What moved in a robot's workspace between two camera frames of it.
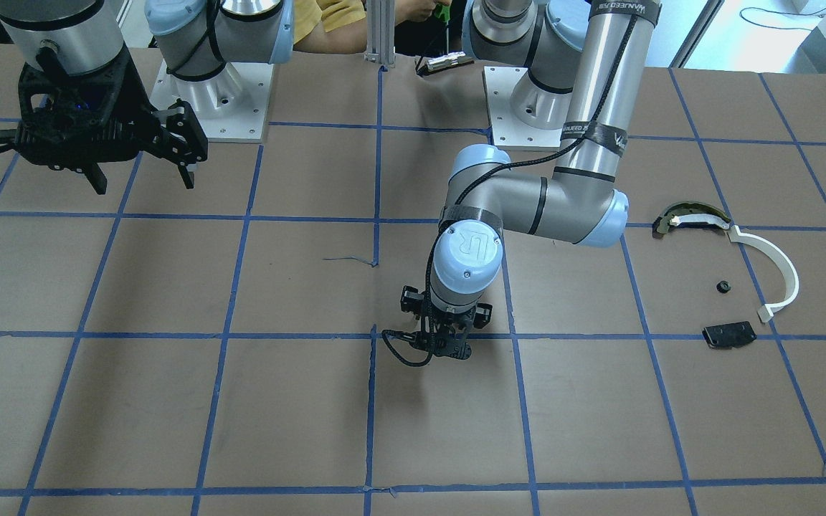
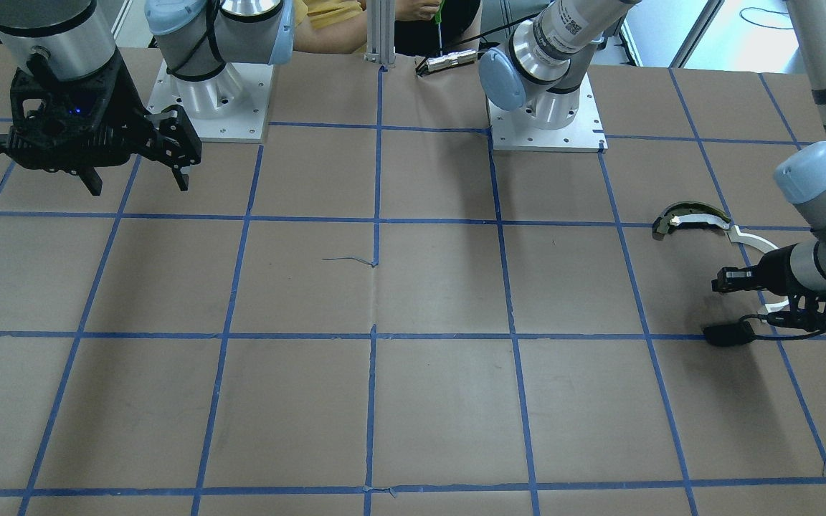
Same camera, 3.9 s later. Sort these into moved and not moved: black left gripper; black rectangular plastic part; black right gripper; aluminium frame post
Moved: black left gripper
Not moved: aluminium frame post; black right gripper; black rectangular plastic part
